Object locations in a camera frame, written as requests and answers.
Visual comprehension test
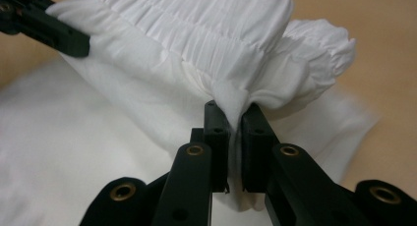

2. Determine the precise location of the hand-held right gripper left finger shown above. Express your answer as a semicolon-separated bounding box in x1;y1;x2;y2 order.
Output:
151;100;231;226

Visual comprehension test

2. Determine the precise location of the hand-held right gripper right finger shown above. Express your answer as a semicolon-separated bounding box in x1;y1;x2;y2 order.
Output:
241;102;362;226

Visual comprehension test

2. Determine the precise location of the white pleated skirt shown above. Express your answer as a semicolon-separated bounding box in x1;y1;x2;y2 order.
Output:
0;0;378;226

